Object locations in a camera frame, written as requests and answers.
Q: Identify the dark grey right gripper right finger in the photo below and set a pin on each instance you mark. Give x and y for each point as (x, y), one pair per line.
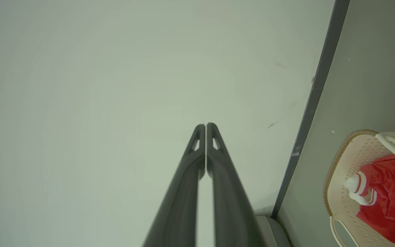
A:
(230, 206)

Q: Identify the cream perforated plastic laundry basket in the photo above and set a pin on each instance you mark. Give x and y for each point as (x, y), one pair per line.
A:
(348, 161)

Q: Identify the red and white garment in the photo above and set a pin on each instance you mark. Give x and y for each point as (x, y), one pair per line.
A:
(389, 195)

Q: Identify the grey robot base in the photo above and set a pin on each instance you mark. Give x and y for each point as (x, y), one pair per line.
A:
(273, 233)

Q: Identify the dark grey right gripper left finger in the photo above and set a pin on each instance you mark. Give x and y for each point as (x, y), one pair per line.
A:
(180, 199)

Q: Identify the dark grey baseboard strip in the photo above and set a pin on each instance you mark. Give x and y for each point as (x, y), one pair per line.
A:
(315, 92)

